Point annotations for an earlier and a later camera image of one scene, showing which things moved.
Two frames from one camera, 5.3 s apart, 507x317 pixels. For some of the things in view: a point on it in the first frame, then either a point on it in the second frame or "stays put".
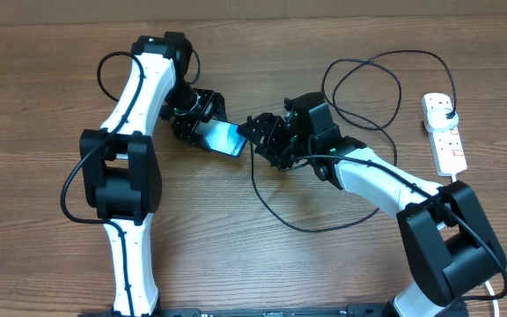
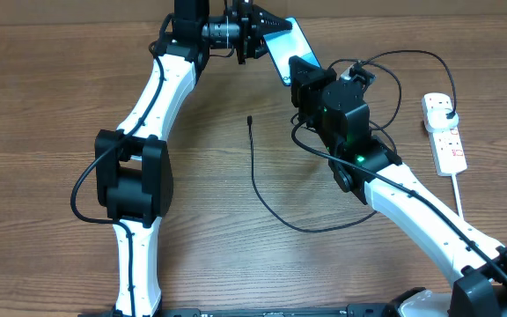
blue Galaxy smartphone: x=222 y=136 -> x=284 y=45
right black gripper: x=277 y=126 -> x=304 y=89
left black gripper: x=186 y=129 -> x=253 y=30
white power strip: x=447 y=149 stays put
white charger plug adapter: x=437 y=121 stays put
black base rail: x=264 y=311 stays put
